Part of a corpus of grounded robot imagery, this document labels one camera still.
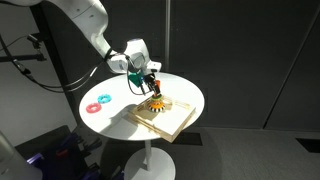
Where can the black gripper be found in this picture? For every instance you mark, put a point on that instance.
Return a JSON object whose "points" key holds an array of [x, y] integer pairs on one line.
{"points": [[149, 79]]}

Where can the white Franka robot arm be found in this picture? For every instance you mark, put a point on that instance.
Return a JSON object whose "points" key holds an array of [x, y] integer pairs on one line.
{"points": [[86, 13]]}

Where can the wooden tray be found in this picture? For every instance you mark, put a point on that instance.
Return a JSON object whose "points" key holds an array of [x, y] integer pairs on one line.
{"points": [[168, 124]]}

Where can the gray vertical pole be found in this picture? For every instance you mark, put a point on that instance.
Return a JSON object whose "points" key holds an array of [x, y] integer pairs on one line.
{"points": [[167, 33]]}

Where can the dark equipment pile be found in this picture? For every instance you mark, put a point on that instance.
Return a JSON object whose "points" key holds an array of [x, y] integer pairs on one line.
{"points": [[66, 153]]}

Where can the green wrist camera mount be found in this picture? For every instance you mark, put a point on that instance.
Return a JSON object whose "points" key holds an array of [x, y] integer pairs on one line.
{"points": [[135, 79]]}

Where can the white table pedestal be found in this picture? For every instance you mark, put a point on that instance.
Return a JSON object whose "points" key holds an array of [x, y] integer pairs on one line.
{"points": [[150, 166]]}

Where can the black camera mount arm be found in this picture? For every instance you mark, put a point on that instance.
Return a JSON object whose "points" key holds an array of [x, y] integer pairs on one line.
{"points": [[20, 58]]}

